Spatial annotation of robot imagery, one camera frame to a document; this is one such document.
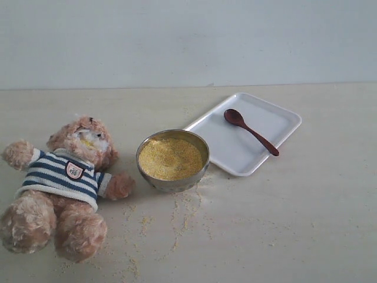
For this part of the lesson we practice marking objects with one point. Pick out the dark red wooden spoon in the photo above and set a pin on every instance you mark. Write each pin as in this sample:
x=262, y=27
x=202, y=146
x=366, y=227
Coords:
x=233, y=117

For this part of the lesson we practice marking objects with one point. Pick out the beige teddy bear striped sweater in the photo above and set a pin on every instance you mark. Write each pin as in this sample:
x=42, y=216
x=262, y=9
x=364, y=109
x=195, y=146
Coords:
x=57, y=200

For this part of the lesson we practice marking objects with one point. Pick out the steel bowl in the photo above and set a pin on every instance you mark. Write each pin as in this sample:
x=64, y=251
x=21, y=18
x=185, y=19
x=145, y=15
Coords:
x=182, y=185

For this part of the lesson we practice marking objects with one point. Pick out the yellow millet grain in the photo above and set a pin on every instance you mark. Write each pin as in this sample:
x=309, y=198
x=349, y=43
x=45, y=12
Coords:
x=168, y=159

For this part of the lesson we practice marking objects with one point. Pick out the white rectangular plastic tray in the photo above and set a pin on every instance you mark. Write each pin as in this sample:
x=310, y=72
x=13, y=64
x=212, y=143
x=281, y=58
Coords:
x=234, y=149

